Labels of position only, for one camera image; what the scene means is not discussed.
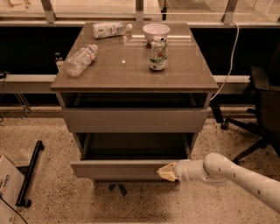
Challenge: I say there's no grey drawer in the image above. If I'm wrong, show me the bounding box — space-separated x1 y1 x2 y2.
61 108 208 133
71 133 190 182

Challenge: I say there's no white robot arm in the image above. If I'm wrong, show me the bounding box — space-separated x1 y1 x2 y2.
157 153 280 214

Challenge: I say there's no grey drawer cabinet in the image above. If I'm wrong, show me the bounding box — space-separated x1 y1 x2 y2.
50 22 219 196

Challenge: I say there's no green white soda can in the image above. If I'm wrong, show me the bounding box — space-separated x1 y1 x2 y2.
150 36 168 71

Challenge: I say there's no black metal stand bar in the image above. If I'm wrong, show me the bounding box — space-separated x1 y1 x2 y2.
16 140 45 207

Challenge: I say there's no black office chair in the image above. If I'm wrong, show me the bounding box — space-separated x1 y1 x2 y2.
210 43 280 165

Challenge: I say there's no clear plastic bottle front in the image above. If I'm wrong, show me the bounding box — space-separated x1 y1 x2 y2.
64 45 98 77

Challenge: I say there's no white bowl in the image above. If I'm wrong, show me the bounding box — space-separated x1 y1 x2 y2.
143 24 170 43

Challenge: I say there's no small bottle behind cabinet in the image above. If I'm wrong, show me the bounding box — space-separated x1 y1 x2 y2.
55 52 64 71

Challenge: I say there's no cardboard box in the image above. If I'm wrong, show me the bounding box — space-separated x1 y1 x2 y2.
0 155 25 224

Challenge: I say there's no plastic bottle white label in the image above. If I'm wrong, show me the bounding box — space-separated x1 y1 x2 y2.
93 22 133 39

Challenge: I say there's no white cable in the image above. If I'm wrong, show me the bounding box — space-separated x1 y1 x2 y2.
209 20 241 102

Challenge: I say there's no black cable on floor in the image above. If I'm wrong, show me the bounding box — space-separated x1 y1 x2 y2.
0 194 29 224

